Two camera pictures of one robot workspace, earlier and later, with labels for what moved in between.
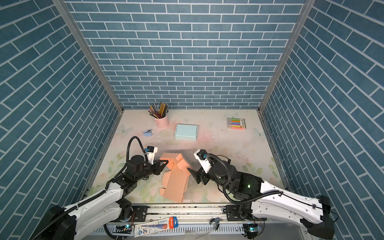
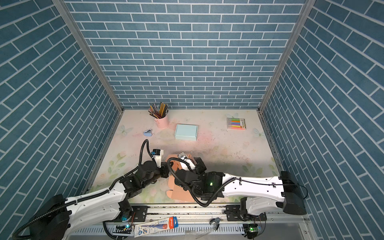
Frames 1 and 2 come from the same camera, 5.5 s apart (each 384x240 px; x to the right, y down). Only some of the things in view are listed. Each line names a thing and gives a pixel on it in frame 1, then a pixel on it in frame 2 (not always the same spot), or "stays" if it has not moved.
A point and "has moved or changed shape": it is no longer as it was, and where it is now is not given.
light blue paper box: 186,132 stays
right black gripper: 201,175 → 199,165
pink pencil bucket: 162,123 stays
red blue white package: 145,228 stays
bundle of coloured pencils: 159,111 stays
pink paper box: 175,182 has moved or changed shape
